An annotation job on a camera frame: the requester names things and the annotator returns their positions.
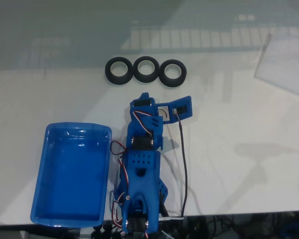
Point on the black tape roll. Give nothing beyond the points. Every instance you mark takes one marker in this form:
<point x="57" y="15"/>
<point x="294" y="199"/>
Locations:
<point x="109" y="77"/>
<point x="173" y="84"/>
<point x="147" y="78"/>

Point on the blue plastic bin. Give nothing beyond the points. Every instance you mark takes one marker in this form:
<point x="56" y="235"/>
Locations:
<point x="69" y="174"/>

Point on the black clamp knob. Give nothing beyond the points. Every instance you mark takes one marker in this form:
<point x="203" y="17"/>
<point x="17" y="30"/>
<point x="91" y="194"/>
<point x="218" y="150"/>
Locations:
<point x="97" y="232"/>
<point x="107" y="227"/>

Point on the blue camera box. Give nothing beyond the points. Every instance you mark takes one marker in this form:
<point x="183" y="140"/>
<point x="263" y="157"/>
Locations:
<point x="184" y="102"/>

